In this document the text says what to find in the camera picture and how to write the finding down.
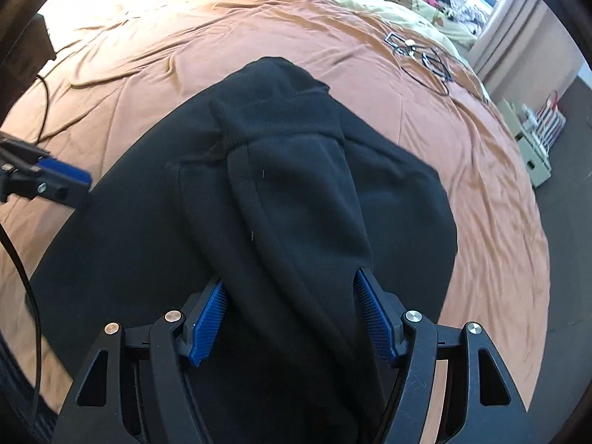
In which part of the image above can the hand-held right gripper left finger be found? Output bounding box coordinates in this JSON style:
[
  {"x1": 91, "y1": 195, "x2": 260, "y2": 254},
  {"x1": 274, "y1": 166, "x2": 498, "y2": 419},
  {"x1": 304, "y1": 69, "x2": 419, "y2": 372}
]
[{"x1": 53, "y1": 276, "x2": 228, "y2": 444}]

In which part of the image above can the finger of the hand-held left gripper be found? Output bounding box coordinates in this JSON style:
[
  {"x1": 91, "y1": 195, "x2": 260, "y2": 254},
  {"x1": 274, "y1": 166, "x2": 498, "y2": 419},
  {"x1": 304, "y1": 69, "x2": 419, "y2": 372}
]
[{"x1": 0, "y1": 136, "x2": 92, "y2": 209}]

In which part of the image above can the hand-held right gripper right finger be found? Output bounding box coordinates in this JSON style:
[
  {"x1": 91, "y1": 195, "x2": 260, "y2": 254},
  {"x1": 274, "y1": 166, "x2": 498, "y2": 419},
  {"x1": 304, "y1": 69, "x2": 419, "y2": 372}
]
[{"x1": 354, "y1": 269, "x2": 530, "y2": 444}]

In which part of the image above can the black sweatshirt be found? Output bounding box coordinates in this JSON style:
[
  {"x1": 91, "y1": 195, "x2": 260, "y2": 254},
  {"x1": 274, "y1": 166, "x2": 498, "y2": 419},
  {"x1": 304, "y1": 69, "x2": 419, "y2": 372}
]
[{"x1": 30, "y1": 55, "x2": 458, "y2": 444}]

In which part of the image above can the dark wooden nightstand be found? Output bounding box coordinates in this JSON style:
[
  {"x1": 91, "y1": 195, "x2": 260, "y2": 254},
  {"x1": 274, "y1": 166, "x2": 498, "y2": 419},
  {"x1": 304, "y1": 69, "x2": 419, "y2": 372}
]
[{"x1": 0, "y1": 11, "x2": 56, "y2": 102}]

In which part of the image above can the orange bed sheet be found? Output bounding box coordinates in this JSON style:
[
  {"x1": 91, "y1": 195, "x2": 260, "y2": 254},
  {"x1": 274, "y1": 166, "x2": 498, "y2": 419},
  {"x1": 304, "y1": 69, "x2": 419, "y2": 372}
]
[{"x1": 0, "y1": 0, "x2": 551, "y2": 426}]

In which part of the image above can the white drawer cabinet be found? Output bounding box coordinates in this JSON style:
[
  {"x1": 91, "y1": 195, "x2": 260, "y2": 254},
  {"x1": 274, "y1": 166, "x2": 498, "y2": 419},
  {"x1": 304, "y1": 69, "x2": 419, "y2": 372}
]
[{"x1": 502, "y1": 97, "x2": 553, "y2": 188}]

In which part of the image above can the striped bag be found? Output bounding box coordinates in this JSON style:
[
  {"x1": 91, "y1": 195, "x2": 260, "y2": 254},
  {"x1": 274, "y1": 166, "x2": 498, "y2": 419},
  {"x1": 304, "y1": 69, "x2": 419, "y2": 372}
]
[{"x1": 532, "y1": 92, "x2": 567, "y2": 149}]

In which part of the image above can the cream yellow blanket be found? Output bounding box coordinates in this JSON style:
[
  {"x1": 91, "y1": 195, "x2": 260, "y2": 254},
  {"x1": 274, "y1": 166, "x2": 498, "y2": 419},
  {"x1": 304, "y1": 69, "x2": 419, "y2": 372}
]
[{"x1": 319, "y1": 0, "x2": 482, "y2": 49}]

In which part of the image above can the beige curtain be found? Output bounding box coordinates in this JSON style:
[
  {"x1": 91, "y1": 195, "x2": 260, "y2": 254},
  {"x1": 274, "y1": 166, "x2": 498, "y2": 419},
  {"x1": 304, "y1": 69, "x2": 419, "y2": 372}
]
[{"x1": 465, "y1": 0, "x2": 583, "y2": 98}]

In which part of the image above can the floral patterned cloth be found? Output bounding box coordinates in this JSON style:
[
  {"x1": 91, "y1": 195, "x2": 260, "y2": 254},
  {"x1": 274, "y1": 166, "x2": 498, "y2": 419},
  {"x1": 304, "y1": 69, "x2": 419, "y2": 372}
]
[{"x1": 439, "y1": 0, "x2": 491, "y2": 33}]

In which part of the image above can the thin black cable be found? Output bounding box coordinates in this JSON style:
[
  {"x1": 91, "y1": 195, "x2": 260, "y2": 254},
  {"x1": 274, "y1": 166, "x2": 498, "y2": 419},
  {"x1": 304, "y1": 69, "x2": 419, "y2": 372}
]
[{"x1": 32, "y1": 74, "x2": 51, "y2": 144}]

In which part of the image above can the thick black cable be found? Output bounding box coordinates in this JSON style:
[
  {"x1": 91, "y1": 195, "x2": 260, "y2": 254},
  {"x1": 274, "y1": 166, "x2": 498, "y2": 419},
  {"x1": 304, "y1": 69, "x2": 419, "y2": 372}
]
[{"x1": 0, "y1": 222, "x2": 44, "y2": 426}]

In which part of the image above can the tangled black cable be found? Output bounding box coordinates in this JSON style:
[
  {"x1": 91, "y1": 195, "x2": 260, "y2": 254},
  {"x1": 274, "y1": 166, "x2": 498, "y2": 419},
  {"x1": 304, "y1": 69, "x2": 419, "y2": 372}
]
[{"x1": 383, "y1": 31, "x2": 453, "y2": 97}]

